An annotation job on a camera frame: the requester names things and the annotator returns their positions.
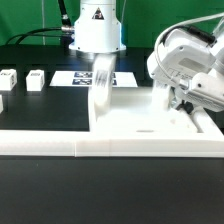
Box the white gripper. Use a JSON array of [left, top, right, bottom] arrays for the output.
[[147, 29, 224, 114]]

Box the white square table top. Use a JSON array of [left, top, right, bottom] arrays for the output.
[[88, 87, 198, 135]]

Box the white sheet with tags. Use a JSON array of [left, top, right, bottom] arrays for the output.
[[50, 71, 137, 87]]

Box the white L-shaped obstacle fence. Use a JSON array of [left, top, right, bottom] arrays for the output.
[[0, 98, 224, 158]]

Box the white part at left edge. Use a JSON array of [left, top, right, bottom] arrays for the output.
[[0, 94, 4, 114]]

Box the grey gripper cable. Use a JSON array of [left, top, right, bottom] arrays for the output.
[[153, 12, 224, 88]]

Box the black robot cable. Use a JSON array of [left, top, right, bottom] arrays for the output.
[[4, 0, 76, 46]]

